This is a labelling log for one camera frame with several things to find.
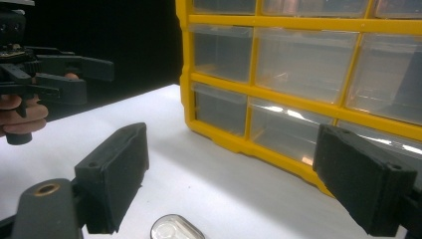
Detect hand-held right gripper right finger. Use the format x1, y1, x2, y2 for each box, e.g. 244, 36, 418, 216
313, 123, 419, 238

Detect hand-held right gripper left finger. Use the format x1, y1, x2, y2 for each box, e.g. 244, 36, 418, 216
74, 121, 150, 235

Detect small clear plastic case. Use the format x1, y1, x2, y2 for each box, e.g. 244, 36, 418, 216
149, 213, 207, 239

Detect yellow drawer organizer cabinet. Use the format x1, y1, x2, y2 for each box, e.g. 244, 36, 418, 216
174, 0, 422, 198

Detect clear plastic drawer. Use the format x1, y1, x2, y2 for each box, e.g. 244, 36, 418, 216
249, 98, 334, 166

